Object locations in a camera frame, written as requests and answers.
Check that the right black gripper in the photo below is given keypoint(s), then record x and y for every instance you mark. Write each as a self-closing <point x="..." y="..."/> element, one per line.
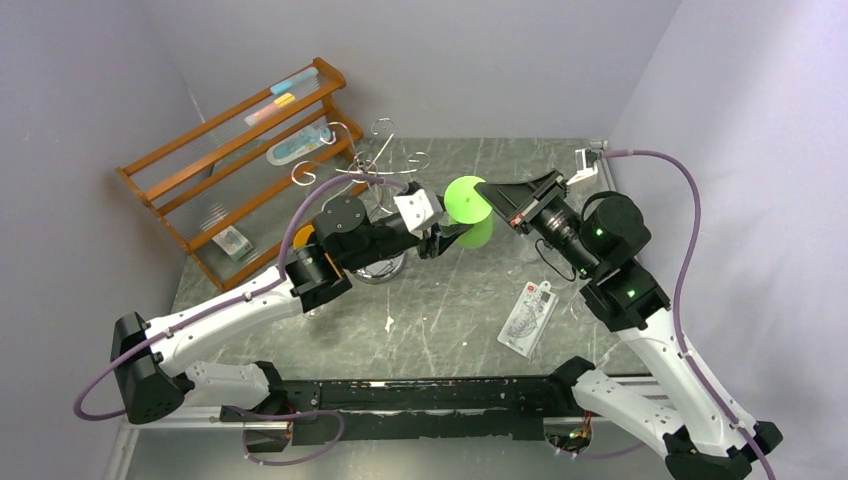
<point x="535" y="204"/>

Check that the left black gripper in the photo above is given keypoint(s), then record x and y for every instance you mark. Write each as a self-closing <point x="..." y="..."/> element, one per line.
<point x="429" y="248"/>

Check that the green plastic wine glass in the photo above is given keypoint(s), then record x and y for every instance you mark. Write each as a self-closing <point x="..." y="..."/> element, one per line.
<point x="466" y="206"/>

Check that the clear wine glass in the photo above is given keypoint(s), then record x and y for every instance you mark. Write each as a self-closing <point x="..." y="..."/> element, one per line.
<point x="527" y="265"/>
<point x="314" y="314"/>

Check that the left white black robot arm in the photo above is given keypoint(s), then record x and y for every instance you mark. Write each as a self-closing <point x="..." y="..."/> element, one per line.
<point x="158" y="363"/>

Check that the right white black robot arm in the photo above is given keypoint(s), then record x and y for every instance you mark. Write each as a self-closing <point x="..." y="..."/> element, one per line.
<point x="703" y="433"/>

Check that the orange plastic wine glass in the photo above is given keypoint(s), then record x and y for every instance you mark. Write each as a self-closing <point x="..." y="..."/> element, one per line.
<point x="303" y="237"/>

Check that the wooden shelf rack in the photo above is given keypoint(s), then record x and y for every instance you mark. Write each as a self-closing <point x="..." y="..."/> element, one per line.
<point x="216" y="174"/>

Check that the white packaged ruler card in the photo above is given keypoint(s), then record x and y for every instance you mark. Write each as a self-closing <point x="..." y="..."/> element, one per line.
<point x="528" y="318"/>

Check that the clear glass far right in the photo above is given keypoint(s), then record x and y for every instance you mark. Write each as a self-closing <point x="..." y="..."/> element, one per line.
<point x="571" y="311"/>

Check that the blue white packaged item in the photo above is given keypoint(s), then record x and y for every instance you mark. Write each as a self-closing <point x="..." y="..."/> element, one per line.
<point x="304" y="141"/>

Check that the small teal white box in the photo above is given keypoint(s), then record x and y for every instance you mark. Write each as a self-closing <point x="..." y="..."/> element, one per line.
<point x="233" y="243"/>

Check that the pink yellow marker pen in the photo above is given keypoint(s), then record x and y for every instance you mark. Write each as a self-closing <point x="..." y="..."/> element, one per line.
<point x="270" y="109"/>

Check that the blue marker pen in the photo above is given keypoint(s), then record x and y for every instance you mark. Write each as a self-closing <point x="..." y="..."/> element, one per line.
<point x="287" y="84"/>

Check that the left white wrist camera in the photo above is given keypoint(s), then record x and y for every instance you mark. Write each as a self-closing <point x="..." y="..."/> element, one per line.
<point x="419" y="210"/>

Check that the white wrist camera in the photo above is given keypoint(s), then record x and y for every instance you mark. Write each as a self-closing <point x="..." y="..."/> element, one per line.
<point x="587" y="161"/>
<point x="419" y="210"/>

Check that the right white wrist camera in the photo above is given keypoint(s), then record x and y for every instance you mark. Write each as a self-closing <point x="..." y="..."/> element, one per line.
<point x="587" y="161"/>

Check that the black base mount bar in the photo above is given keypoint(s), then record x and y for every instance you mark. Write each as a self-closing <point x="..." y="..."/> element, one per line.
<point x="515" y="407"/>

